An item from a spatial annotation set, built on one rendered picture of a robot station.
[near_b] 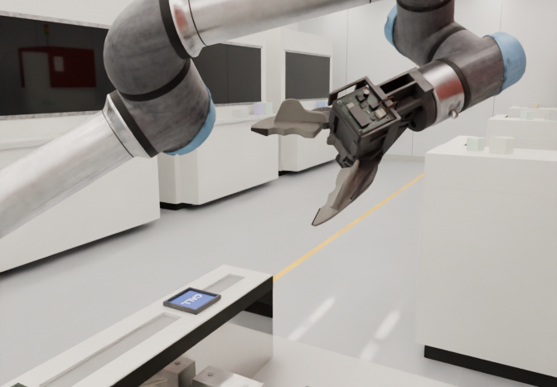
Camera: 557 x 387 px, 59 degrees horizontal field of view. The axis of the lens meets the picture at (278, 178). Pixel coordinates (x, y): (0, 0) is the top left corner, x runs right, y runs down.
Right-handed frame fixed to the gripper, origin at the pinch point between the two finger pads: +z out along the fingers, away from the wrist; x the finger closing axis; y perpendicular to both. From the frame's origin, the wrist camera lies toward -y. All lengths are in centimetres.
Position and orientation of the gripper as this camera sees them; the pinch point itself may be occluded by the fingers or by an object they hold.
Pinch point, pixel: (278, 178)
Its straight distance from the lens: 58.9
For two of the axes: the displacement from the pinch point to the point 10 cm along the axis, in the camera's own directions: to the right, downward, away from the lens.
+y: 0.0, -4.7, -8.8
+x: 4.9, 7.7, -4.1
